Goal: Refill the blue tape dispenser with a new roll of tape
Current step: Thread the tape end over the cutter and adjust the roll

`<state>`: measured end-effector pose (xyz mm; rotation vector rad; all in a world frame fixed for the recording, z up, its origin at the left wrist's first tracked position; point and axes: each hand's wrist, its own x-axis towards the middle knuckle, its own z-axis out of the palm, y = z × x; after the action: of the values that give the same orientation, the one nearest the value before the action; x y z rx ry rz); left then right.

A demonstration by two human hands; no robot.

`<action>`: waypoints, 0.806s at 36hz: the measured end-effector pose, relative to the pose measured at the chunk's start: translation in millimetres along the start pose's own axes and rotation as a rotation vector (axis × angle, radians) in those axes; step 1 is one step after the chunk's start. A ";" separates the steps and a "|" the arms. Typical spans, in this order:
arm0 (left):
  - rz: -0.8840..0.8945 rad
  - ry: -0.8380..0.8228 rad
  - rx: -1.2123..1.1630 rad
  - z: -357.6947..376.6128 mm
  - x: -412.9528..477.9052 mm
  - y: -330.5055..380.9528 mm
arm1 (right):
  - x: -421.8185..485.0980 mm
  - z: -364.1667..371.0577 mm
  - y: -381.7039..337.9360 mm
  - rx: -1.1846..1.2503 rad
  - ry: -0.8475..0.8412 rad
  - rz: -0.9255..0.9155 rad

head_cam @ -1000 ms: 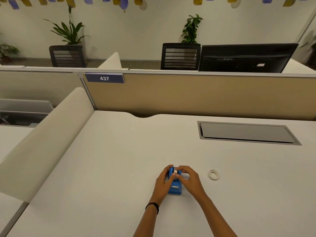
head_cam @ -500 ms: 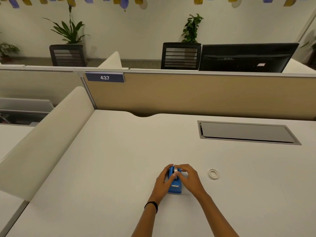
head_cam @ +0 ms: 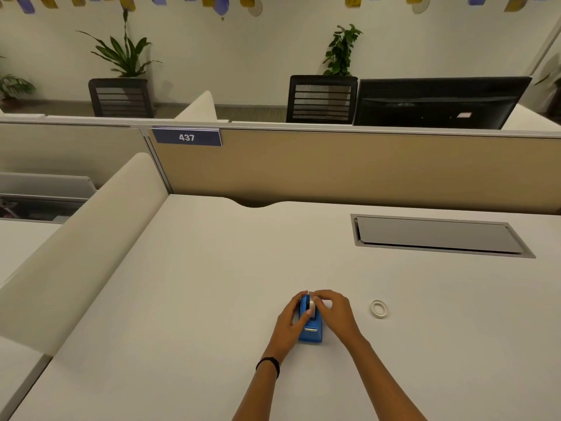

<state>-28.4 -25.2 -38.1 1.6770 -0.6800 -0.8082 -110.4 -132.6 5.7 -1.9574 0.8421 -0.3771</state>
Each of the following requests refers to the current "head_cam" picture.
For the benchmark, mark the blue tape dispenser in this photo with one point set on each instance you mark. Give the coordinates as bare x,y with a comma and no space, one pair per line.
310,332

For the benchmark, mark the potted plant with thin leaves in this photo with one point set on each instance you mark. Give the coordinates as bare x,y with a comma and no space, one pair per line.
13,85

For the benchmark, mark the person's right forearm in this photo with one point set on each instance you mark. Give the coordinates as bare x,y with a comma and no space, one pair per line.
381,381

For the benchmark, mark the person's left hand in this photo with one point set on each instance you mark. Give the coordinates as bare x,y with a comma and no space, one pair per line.
287,324

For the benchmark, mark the blue and yellow hanging decorations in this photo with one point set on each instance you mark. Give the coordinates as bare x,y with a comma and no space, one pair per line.
263,2

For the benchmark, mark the cream side divider panel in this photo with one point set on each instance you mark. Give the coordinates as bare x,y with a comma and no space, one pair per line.
197,108
74,254

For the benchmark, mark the person's left thumb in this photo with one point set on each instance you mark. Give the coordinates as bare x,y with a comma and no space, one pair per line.
305,317

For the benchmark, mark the person's left forearm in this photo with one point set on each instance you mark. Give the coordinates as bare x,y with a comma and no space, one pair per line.
263,385

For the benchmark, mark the black wristband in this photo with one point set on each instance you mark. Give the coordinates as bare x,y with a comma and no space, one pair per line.
269,363

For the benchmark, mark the beige desk partition panel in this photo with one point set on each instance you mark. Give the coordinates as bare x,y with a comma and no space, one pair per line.
65,153
359,170

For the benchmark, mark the small-leaf potted plant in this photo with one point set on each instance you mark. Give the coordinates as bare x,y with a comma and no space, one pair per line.
342,50

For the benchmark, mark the black mesh office chair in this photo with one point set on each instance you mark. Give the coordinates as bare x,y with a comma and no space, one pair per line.
120,98
321,99

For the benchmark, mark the black computer monitor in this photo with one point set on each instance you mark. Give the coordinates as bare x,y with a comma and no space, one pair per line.
438,102

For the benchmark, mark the white tape roll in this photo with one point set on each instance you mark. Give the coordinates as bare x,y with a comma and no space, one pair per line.
310,304

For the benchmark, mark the blue desk number sign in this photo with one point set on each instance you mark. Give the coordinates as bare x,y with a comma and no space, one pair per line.
186,137

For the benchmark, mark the person's right fingers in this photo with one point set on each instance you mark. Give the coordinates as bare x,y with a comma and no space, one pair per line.
322,302

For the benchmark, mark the broad-leaf potted plant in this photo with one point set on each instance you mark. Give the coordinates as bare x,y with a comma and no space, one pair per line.
122,50

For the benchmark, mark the person's right hand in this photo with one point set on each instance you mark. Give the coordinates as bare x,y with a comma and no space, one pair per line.
337,317

